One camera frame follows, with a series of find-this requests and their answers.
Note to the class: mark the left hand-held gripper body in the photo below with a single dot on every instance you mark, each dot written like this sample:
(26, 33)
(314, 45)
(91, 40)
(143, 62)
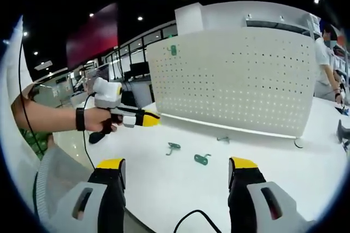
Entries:
(108, 93)

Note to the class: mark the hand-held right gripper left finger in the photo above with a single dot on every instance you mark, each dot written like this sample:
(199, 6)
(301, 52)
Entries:
(90, 205)

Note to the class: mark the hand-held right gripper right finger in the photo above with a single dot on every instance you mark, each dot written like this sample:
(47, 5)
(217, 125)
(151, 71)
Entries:
(254, 205)

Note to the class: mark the green hook assembly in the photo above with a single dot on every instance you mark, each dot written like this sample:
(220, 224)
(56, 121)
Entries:
(202, 159)
(172, 49)
(173, 146)

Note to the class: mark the white perforated mounting plate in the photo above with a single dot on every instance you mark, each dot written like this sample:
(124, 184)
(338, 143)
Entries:
(232, 80)

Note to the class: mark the person's left hand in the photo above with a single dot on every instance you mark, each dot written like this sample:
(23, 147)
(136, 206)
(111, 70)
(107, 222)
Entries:
(95, 119)

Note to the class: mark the black computer monitor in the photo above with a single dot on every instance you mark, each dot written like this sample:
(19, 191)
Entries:
(139, 68)

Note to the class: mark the black computer mouse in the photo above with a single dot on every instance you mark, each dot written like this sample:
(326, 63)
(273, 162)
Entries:
(96, 137)

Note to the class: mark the white mesh office chair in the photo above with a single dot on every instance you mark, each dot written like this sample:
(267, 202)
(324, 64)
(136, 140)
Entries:
(52, 170)

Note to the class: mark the ceiling air conditioner unit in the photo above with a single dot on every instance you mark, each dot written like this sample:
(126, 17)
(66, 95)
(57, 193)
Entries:
(43, 64)

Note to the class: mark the large red wall screen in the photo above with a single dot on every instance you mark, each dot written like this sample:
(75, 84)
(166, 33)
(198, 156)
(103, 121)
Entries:
(93, 36)

